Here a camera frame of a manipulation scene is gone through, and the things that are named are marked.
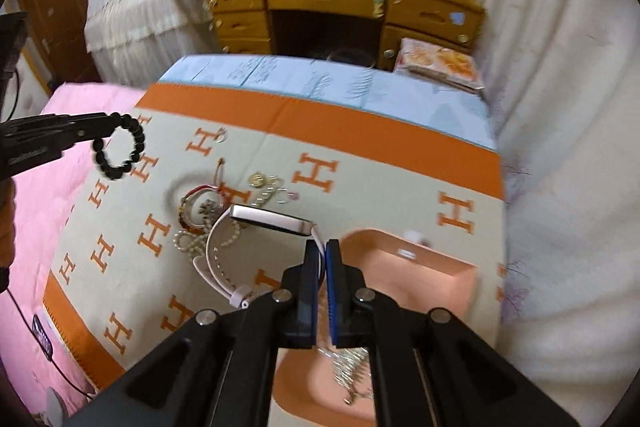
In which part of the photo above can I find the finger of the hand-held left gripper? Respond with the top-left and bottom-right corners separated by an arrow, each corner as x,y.
30,111 -> 152,132
50,127 -> 120,154

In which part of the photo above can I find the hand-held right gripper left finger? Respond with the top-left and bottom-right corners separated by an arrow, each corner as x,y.
65,238 -> 321,427

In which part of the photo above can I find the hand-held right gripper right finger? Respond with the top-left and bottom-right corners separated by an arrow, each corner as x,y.
325,238 -> 581,427

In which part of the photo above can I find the black bead bracelet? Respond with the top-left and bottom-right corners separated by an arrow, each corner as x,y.
91,112 -> 153,182

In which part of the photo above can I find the white smart band watch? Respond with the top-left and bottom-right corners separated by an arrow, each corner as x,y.
192,204 -> 327,311

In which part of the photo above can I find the pink storage box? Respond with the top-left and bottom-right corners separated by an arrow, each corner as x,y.
272,228 -> 479,424

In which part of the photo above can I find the long pearl necklace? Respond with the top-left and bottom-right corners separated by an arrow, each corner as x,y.
172,207 -> 247,303

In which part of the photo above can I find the person's left forearm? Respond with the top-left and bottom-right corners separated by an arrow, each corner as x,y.
0,179 -> 19,294

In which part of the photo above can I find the cream and orange printed blanket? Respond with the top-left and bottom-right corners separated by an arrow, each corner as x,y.
42,82 -> 506,394

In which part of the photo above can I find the gold charm pendant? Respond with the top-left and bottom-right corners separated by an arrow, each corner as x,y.
248,171 -> 284,188

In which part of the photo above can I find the pink blanket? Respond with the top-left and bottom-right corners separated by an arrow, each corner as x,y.
0,82 -> 147,414

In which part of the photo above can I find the light blue tree-print sheet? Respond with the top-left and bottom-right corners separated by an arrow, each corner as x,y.
159,54 -> 499,152

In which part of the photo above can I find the food picture magazine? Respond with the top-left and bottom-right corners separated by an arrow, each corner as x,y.
392,37 -> 486,94

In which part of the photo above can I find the white floral curtain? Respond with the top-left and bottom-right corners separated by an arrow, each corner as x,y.
469,0 -> 640,427

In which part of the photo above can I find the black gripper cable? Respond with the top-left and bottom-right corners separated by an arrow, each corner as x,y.
0,69 -> 22,120

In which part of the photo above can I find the silver chain necklace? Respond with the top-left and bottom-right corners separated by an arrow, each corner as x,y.
314,344 -> 374,406

